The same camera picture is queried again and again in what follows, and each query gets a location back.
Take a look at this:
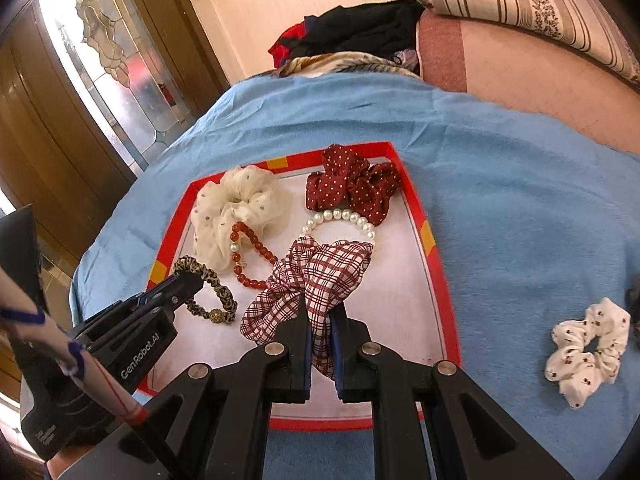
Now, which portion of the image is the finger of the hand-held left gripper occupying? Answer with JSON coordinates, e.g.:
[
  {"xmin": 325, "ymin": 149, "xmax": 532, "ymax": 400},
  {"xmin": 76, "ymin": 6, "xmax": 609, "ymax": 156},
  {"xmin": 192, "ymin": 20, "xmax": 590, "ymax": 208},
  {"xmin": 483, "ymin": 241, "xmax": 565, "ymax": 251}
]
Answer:
[{"xmin": 142, "ymin": 268, "xmax": 205, "ymax": 313}]

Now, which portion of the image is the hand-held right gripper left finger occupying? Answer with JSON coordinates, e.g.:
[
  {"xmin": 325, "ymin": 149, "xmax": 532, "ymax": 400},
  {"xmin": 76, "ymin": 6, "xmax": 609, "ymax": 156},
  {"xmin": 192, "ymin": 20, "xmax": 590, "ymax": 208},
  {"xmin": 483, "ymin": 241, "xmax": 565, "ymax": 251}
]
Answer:
[{"xmin": 100, "ymin": 292, "xmax": 314, "ymax": 480}]

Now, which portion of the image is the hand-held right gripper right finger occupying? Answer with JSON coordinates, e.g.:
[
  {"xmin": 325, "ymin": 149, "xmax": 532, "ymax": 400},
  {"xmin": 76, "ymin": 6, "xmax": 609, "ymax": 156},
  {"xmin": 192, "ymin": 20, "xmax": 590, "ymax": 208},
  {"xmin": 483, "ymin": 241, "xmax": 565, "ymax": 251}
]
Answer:
[{"xmin": 327, "ymin": 305, "xmax": 576, "ymax": 480}]

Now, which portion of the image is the leopard print hair tie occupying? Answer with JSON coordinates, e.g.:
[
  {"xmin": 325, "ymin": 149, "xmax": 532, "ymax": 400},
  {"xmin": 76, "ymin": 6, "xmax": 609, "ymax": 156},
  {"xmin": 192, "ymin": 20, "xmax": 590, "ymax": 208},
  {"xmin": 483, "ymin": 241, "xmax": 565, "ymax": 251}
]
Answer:
[{"xmin": 172, "ymin": 255, "xmax": 238, "ymax": 326}]

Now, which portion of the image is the red plaid scrunchie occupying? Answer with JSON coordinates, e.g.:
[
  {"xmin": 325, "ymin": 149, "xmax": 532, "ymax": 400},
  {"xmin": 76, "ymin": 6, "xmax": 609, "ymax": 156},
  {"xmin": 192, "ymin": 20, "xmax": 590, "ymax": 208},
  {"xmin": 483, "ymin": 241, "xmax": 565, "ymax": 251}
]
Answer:
[{"xmin": 240, "ymin": 237, "xmax": 375, "ymax": 378}]

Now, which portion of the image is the red cardboard tray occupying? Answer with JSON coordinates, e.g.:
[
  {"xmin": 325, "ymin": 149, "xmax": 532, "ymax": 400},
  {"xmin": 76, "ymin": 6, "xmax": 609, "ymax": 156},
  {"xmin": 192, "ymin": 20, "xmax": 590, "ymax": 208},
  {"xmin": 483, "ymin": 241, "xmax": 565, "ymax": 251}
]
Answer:
[{"xmin": 137, "ymin": 141, "xmax": 463, "ymax": 432}]

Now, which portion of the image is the person's left forearm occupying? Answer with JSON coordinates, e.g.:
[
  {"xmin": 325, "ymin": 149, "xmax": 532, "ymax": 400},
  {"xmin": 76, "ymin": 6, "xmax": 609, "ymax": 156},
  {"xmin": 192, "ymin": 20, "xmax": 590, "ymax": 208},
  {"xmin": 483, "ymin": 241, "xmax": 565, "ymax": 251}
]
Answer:
[{"xmin": 47, "ymin": 440, "xmax": 101, "ymax": 480}]

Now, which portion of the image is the cream dotted scrunchie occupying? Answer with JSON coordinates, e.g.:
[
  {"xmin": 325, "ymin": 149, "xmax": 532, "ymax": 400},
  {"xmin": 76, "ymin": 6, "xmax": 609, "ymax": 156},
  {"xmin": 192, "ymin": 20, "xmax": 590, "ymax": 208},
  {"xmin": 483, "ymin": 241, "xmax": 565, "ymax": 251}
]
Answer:
[{"xmin": 191, "ymin": 166, "xmax": 293, "ymax": 276}]

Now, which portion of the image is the dark grey panel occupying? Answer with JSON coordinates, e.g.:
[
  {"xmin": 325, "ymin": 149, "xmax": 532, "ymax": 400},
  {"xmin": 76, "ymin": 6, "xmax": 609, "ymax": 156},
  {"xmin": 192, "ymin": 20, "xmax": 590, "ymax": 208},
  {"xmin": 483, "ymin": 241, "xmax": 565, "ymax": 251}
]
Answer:
[{"xmin": 0, "ymin": 204, "xmax": 50, "ymax": 321}]

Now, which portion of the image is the red polka dot scrunchie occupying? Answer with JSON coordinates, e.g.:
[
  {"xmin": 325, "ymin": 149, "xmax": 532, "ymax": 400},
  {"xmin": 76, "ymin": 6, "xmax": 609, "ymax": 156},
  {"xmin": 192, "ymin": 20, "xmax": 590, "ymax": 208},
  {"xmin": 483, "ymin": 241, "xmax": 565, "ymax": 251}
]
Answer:
[{"xmin": 305, "ymin": 144, "xmax": 403, "ymax": 226}]

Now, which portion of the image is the blue blanket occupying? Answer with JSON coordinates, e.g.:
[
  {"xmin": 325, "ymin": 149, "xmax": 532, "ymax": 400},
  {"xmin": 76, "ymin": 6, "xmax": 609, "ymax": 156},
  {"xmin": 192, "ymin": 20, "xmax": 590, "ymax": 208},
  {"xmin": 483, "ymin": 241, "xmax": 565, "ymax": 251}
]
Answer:
[{"xmin": 70, "ymin": 72, "xmax": 640, "ymax": 480}]

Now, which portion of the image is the stained glass door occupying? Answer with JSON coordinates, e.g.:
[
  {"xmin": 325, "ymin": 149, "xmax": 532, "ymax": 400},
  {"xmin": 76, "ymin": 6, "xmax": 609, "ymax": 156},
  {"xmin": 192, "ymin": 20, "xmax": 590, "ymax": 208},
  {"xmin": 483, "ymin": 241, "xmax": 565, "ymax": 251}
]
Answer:
[{"xmin": 37, "ymin": 0, "xmax": 197, "ymax": 170}]

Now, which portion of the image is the white floral scrunchie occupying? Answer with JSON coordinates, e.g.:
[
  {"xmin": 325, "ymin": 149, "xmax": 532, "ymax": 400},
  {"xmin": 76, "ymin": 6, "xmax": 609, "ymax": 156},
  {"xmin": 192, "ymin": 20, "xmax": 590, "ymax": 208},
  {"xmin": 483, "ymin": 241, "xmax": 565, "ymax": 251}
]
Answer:
[{"xmin": 544, "ymin": 297, "xmax": 632, "ymax": 410}]

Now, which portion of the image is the patterned silk scarf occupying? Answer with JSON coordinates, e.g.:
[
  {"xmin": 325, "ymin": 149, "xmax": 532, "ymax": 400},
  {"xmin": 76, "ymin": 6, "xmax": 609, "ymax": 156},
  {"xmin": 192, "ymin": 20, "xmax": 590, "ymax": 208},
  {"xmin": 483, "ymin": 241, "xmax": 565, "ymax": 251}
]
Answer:
[{"xmin": 275, "ymin": 51, "xmax": 422, "ymax": 81}]

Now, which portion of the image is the pile of dark clothes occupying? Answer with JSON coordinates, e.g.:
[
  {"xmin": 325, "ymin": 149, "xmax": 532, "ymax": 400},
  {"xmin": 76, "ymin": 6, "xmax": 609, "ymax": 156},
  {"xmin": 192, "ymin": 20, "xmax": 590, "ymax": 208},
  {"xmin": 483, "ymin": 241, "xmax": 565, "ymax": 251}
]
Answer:
[{"xmin": 267, "ymin": 0, "xmax": 426, "ymax": 68}]

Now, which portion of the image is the pink quilted cushion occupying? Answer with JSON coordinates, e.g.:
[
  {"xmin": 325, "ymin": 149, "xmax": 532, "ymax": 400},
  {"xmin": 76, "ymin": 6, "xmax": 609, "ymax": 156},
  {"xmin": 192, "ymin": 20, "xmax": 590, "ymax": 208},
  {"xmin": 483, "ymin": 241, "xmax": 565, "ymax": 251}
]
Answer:
[{"xmin": 415, "ymin": 10, "xmax": 640, "ymax": 161}]

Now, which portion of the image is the red bead bracelet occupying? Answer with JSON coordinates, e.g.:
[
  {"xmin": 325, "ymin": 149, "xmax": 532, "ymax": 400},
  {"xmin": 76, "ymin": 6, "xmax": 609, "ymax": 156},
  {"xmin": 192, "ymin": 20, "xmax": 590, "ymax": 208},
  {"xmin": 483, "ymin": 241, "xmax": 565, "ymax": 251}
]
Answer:
[{"xmin": 229, "ymin": 221, "xmax": 281, "ymax": 291}]

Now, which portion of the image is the white pearl bracelet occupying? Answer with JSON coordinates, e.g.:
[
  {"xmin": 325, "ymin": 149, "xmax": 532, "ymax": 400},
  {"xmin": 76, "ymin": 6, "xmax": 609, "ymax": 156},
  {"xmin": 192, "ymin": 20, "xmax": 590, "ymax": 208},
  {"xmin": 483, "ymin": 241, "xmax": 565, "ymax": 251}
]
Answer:
[{"xmin": 300, "ymin": 208, "xmax": 377, "ymax": 248}]

